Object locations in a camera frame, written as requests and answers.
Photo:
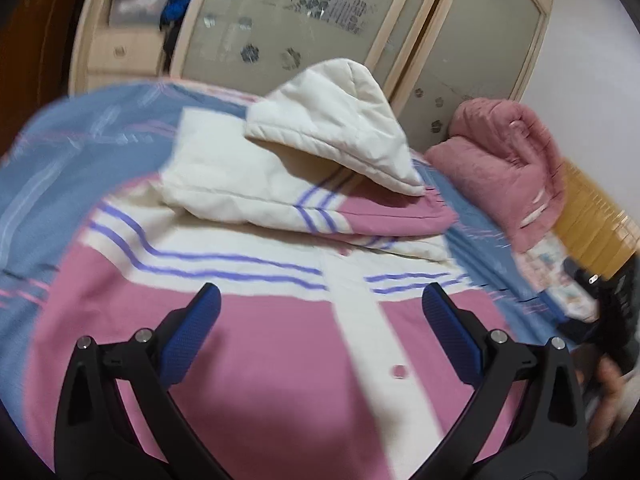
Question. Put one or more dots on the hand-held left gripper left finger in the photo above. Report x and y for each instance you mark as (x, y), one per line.
(192, 332)

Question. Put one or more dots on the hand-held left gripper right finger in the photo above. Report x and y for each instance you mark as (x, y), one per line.
(452, 340)

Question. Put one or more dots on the pink and white hooded jacket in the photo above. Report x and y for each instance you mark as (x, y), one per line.
(250, 385)

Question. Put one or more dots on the person's right hand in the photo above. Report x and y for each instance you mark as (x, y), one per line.
(607, 390)

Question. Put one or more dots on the floral bed sheet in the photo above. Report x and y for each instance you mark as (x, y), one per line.
(550, 280)

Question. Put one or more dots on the wooden bed headboard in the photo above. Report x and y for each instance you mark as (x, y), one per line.
(595, 230)

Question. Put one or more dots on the pink quilt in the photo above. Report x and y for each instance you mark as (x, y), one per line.
(500, 175)

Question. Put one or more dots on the blue striped blanket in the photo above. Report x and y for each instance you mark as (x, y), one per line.
(75, 150)

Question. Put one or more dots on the beige wardrobe with glass doors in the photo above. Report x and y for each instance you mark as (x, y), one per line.
(450, 35)

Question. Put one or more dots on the clear plastic storage box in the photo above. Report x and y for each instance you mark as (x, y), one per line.
(135, 7)

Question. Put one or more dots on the blue cloth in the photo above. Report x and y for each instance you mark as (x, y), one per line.
(177, 2)

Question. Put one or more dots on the brown wooden door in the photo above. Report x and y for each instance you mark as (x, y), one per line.
(35, 35)

